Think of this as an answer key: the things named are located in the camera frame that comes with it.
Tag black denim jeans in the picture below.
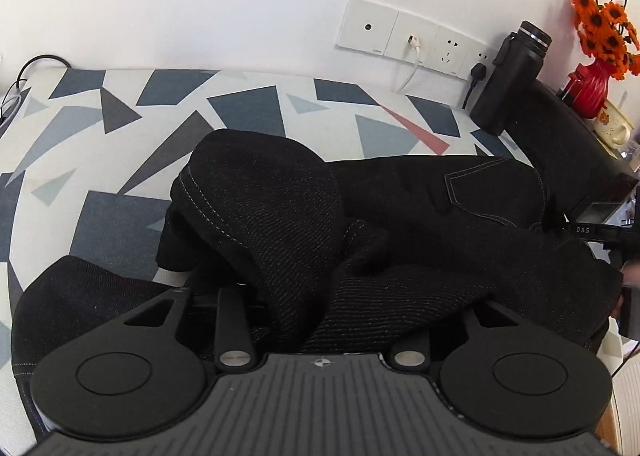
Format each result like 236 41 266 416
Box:
13 130 623 439

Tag person right hand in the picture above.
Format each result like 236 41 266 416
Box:
611 260 640 320

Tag red vase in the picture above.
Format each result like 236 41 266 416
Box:
562 58 611 119

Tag black thermos bottle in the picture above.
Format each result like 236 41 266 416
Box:
470 20 552 135

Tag orange artificial flowers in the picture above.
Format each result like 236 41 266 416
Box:
570 0 639 80

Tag black power plug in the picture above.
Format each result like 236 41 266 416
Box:
461 63 487 109

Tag geometric pattern tablecloth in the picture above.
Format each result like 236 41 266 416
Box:
0 67 626 446

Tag white wall socket panel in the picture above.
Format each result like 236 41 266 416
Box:
336 0 497 79

